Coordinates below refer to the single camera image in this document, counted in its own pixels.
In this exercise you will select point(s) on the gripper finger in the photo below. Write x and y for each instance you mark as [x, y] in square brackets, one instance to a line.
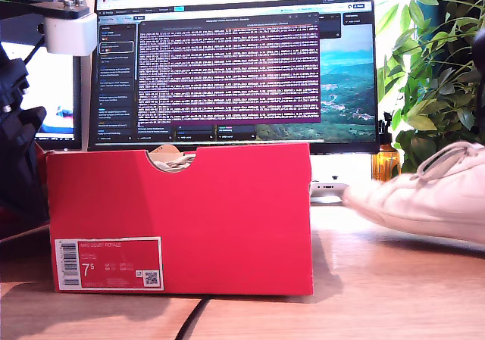
[20, 177]

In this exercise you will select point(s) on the red shoebox lid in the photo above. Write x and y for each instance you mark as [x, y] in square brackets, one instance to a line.
[22, 226]

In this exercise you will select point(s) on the red cardboard shoebox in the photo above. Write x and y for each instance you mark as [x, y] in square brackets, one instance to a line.
[246, 219]

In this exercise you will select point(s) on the brown cardboard shoebox insert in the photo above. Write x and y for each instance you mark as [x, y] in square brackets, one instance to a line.
[166, 150]

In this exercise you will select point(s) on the small black computer monitor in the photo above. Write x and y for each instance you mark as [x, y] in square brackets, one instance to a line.
[60, 90]

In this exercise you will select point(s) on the large black computer monitor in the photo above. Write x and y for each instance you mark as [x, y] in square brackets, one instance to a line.
[227, 71]

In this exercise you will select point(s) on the white game controller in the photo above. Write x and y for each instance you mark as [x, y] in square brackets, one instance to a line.
[326, 188]

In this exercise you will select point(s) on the amber pump bottle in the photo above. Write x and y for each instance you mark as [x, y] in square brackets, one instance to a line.
[384, 166]

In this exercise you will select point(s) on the green leafy houseplant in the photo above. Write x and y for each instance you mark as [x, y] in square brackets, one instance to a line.
[435, 90]

